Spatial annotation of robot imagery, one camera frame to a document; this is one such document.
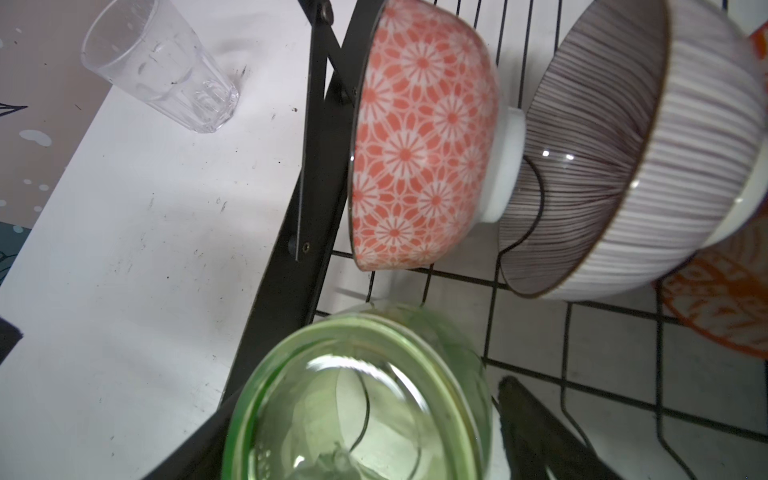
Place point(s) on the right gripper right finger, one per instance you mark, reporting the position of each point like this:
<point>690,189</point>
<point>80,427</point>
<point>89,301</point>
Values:
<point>537,445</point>

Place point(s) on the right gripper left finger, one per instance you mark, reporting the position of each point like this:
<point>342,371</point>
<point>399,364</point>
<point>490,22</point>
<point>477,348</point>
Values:
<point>10,335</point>

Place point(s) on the green glass tumbler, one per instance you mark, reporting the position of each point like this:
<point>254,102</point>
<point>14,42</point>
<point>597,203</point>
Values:
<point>380,391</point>

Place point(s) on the blue zigzag patterned bowl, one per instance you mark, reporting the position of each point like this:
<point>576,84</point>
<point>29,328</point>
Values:
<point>722,292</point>

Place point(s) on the clear glass tumbler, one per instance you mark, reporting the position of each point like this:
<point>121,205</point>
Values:
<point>148,49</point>

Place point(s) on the pink floral bowl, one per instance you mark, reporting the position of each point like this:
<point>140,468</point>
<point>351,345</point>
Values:
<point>436,148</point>

